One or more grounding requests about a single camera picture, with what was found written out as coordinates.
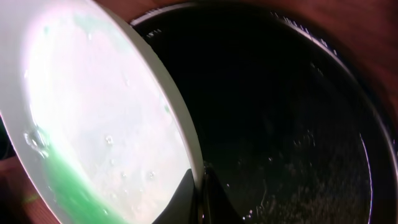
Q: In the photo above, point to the round black tray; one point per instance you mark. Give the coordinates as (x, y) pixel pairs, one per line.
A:
(288, 125)

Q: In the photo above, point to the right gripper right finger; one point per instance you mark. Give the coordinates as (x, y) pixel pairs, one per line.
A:
(217, 208)

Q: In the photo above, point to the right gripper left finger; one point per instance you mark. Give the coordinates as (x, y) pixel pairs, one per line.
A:
(182, 208)

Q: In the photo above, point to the mint green plate bottom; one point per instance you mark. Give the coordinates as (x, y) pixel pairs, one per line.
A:
(92, 113)

